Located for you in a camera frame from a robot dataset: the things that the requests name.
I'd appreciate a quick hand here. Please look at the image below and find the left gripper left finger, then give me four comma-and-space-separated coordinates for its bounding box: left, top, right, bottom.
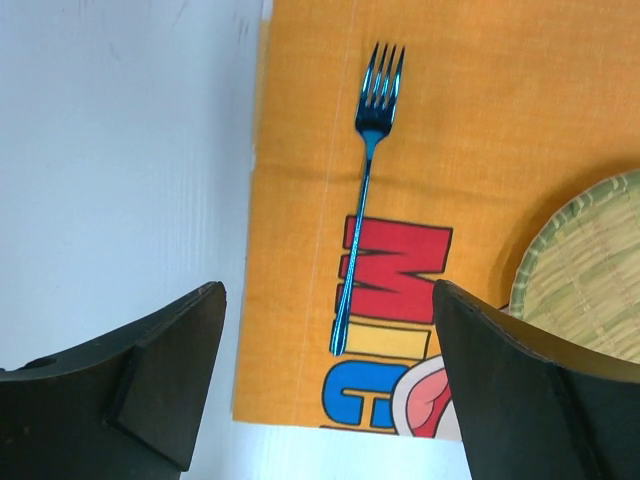
1, 282, 226, 479

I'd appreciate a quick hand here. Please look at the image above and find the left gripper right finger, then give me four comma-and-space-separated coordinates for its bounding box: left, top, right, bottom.
433, 280, 639, 479

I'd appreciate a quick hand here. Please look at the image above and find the round woven bamboo plate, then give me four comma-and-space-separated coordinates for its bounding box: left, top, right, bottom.
509, 170, 639, 363

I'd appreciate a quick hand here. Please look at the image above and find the orange cartoon mouse placemat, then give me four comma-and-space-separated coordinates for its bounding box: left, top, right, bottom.
233, 1, 639, 440

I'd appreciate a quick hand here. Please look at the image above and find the blue metallic fork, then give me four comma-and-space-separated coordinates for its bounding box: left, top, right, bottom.
329, 44, 405, 356

